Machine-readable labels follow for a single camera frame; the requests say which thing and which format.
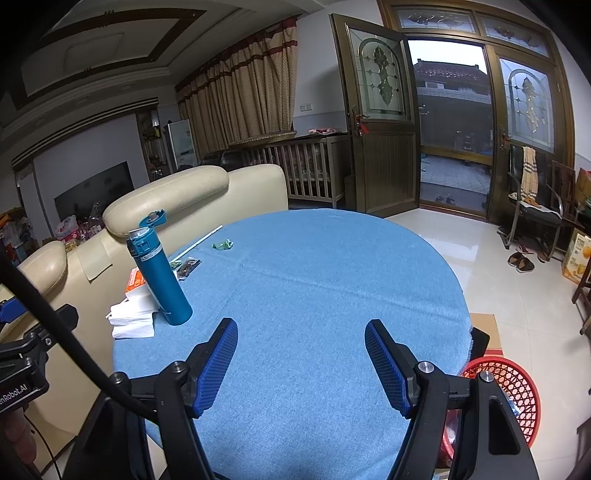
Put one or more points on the round woven tray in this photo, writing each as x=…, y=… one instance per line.
x=263, y=137

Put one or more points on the small green wrapper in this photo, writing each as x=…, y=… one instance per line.
x=174, y=265

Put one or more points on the open wooden glass door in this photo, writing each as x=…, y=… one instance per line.
x=388, y=170

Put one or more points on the small orange box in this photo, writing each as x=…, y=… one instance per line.
x=135, y=280

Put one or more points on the cream leather sofa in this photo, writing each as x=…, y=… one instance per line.
x=184, y=189

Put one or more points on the white thin stick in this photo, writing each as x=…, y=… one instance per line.
x=198, y=241

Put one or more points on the green candy wrapper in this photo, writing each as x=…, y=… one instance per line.
x=222, y=244

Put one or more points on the white standing air conditioner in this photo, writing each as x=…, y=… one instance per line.
x=182, y=143

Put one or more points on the dark slipper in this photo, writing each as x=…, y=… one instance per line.
x=526, y=265
x=515, y=259

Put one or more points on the brown cardboard box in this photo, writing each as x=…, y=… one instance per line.
x=489, y=323

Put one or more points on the red plastic mesh basket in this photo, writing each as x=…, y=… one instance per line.
x=512, y=383

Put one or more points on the white tissue stack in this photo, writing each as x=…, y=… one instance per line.
x=131, y=318

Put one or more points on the metal frame chair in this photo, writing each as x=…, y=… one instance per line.
x=535, y=214

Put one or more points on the beige curtain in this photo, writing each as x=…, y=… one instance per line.
x=249, y=92

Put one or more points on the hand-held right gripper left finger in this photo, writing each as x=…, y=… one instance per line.
x=214, y=369

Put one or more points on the striped towel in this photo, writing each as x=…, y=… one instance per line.
x=529, y=175

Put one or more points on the pink plastic bag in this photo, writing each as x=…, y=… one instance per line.
x=67, y=227

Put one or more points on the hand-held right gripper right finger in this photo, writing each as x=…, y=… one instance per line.
x=385, y=369

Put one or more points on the closed wooden glass door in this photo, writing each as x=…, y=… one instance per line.
x=501, y=184

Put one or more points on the orange printed cardboard box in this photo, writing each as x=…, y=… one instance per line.
x=577, y=258

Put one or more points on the blue tablecloth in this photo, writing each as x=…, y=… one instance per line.
x=314, y=286

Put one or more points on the wooden display cabinet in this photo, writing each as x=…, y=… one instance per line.
x=150, y=143

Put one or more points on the person's left forearm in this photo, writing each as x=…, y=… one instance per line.
x=14, y=443

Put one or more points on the teal water bottle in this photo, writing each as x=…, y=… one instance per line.
x=161, y=281

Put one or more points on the dark wooden chair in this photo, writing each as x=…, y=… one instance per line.
x=582, y=295

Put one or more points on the wooden baby crib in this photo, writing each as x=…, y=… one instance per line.
x=304, y=166

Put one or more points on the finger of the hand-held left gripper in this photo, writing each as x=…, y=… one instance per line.
x=9, y=310
x=62, y=318

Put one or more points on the dark snack wrapper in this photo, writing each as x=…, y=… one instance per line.
x=189, y=267

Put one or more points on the black television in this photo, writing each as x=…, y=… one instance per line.
x=97, y=189

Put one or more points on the black phone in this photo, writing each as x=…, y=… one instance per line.
x=479, y=346

